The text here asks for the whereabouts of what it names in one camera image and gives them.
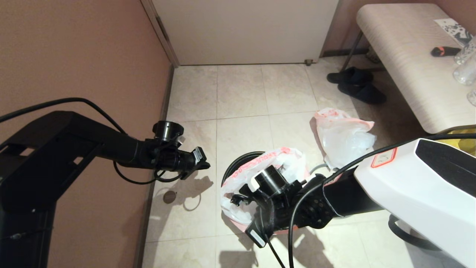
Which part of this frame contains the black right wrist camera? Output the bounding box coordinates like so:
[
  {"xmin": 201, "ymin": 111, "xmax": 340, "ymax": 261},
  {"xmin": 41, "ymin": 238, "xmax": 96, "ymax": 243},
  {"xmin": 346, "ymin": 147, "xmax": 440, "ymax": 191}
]
[{"xmin": 230, "ymin": 194, "xmax": 253, "ymax": 206}]

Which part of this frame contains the beige wood-grain table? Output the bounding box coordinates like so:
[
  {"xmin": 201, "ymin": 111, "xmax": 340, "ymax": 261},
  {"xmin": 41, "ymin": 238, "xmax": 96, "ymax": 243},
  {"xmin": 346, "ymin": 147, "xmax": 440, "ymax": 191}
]
[{"xmin": 340, "ymin": 3, "xmax": 476, "ymax": 134}]

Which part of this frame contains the black-and-white printed paper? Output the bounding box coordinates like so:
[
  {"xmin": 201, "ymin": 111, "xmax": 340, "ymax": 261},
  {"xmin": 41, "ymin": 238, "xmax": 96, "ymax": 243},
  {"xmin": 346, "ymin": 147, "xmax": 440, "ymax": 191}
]
[{"xmin": 434, "ymin": 18, "xmax": 474, "ymax": 47}]

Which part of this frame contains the yellow fabric bag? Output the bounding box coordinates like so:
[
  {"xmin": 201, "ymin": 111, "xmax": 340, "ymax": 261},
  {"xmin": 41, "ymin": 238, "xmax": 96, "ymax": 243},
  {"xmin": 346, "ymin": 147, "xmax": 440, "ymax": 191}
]
[{"xmin": 444, "ymin": 128, "xmax": 476, "ymax": 157}]

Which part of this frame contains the dark blue slipper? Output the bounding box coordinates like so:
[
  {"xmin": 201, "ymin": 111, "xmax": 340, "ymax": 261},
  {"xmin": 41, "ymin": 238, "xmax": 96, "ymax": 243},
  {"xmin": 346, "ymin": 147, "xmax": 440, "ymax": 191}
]
[
  {"xmin": 327, "ymin": 67, "xmax": 374, "ymax": 84},
  {"xmin": 337, "ymin": 82, "xmax": 387, "ymax": 105}
]

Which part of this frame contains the white door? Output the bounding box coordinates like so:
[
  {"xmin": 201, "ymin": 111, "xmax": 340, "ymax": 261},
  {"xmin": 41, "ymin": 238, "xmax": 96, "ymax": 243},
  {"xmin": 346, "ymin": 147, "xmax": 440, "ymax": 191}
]
[{"xmin": 152, "ymin": 0, "xmax": 339, "ymax": 66}]

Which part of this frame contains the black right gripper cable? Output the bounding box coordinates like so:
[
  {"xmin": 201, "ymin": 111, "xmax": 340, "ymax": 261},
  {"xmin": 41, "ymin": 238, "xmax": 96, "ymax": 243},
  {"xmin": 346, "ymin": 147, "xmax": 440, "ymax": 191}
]
[{"xmin": 260, "ymin": 133, "xmax": 476, "ymax": 268}]

